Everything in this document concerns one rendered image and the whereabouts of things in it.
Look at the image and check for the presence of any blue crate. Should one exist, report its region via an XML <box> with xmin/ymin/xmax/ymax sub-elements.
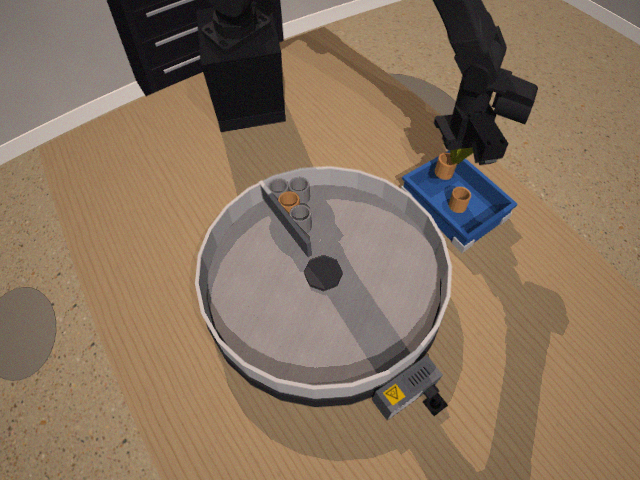
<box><xmin>401</xmin><ymin>156</ymin><xmax>517</xmax><ymax>253</ymax></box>

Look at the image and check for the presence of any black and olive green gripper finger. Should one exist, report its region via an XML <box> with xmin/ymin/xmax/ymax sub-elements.
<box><xmin>450</xmin><ymin>148</ymin><xmax>467</xmax><ymax>165</ymax></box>
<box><xmin>457</xmin><ymin>147</ymin><xmax>473</xmax><ymax>165</ymax></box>

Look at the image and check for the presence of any grey metal bushing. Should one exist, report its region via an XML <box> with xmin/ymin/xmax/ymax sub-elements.
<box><xmin>289</xmin><ymin>177</ymin><xmax>310</xmax><ymax>205</ymax></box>
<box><xmin>289</xmin><ymin>205</ymin><xmax>312</xmax><ymax>234</ymax></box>
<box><xmin>268</xmin><ymin>179</ymin><xmax>289</xmax><ymax>200</ymax></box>

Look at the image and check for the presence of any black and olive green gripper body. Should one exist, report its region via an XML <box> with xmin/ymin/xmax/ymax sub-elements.
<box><xmin>434</xmin><ymin>99</ymin><xmax>488</xmax><ymax>150</ymax></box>

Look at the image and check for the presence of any bronze bushing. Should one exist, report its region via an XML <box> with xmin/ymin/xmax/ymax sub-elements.
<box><xmin>449</xmin><ymin>187</ymin><xmax>471</xmax><ymax>213</ymax></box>
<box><xmin>278</xmin><ymin>191</ymin><xmax>300</xmax><ymax>214</ymax></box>
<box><xmin>435</xmin><ymin>153</ymin><xmax>458</xmax><ymax>180</ymax></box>

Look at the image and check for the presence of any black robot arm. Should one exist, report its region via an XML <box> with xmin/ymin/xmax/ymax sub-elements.
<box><xmin>202</xmin><ymin>0</ymin><xmax>538</xmax><ymax>165</ymax></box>

